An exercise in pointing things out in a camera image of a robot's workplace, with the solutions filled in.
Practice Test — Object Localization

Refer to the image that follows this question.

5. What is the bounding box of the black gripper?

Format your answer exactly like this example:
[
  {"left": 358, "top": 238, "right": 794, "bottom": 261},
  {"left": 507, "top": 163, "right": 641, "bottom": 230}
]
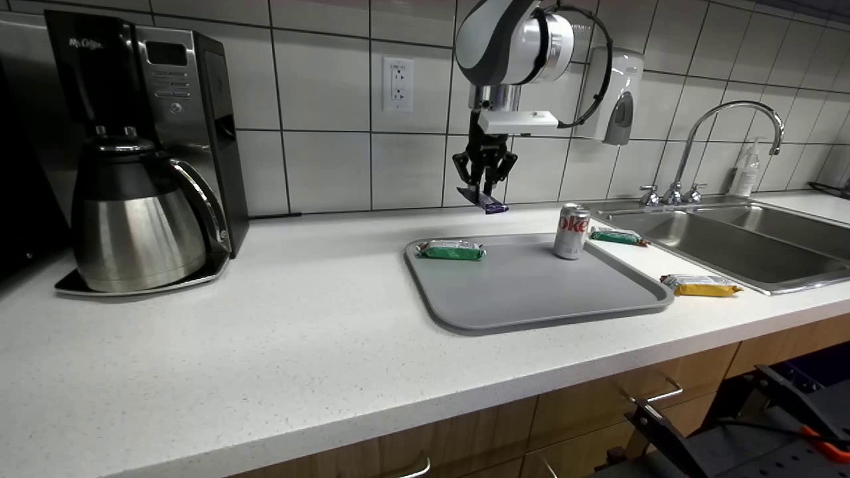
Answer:
[{"left": 453, "top": 129, "right": 521, "bottom": 210}]

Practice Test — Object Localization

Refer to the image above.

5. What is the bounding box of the green and white chocolate bar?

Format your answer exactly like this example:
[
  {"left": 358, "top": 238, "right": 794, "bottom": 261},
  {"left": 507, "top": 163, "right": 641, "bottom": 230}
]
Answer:
[{"left": 591, "top": 225, "right": 649, "bottom": 250}]

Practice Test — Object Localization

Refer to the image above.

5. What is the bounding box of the yellow chocolate bar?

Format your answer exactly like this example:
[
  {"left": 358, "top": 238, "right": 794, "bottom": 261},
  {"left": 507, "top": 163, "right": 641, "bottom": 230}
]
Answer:
[{"left": 659, "top": 270, "right": 745, "bottom": 301}]

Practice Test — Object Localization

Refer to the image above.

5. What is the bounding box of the grey plastic tray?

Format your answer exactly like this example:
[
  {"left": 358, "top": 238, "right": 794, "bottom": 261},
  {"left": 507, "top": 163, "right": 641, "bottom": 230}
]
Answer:
[{"left": 402, "top": 230, "right": 679, "bottom": 336}]

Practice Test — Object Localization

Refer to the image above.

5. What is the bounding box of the red and white soda can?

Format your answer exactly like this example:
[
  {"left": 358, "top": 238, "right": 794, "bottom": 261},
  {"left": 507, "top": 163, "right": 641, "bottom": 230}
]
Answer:
[{"left": 552, "top": 202, "right": 596, "bottom": 262}]

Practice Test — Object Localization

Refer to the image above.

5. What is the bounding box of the clear soap bottle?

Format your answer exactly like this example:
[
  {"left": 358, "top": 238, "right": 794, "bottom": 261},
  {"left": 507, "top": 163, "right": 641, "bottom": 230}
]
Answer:
[{"left": 725, "top": 141, "right": 765, "bottom": 202}]

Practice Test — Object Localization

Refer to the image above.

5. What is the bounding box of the stainless steel sink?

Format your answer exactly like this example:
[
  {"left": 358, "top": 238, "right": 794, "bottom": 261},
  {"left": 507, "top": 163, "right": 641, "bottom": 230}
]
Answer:
[{"left": 588, "top": 194, "right": 850, "bottom": 297}]

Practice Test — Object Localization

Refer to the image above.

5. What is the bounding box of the black coffee maker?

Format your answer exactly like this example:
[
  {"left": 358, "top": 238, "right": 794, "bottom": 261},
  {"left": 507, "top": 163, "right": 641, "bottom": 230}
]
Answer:
[{"left": 44, "top": 7, "right": 252, "bottom": 301}]

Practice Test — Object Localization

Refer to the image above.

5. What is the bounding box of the black stand with orange part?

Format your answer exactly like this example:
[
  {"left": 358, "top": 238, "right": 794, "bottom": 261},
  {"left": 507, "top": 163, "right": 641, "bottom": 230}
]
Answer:
[{"left": 598, "top": 360, "right": 850, "bottom": 478}]

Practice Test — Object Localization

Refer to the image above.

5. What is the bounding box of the steel coffee carafe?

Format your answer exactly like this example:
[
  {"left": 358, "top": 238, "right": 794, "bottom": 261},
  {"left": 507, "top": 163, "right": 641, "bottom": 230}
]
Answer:
[{"left": 69, "top": 139, "right": 238, "bottom": 294}]

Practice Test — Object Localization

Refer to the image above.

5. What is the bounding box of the black microwave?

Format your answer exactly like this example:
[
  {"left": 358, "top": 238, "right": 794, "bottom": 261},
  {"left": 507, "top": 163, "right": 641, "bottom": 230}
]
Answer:
[{"left": 0, "top": 51, "right": 74, "bottom": 286}]

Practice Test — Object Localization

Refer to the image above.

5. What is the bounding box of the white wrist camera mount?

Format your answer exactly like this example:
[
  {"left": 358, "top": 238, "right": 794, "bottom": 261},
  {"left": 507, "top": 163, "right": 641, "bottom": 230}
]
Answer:
[{"left": 475, "top": 107, "right": 563, "bottom": 139}]

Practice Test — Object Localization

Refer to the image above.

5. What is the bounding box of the white wall outlet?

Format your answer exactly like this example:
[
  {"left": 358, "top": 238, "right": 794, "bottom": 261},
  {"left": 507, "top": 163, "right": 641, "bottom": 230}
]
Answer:
[{"left": 384, "top": 56, "right": 417, "bottom": 115}]

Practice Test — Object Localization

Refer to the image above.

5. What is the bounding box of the white wall soap dispenser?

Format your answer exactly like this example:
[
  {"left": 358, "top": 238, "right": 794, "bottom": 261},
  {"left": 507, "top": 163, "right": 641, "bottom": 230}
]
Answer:
[{"left": 572, "top": 47, "right": 645, "bottom": 148}]

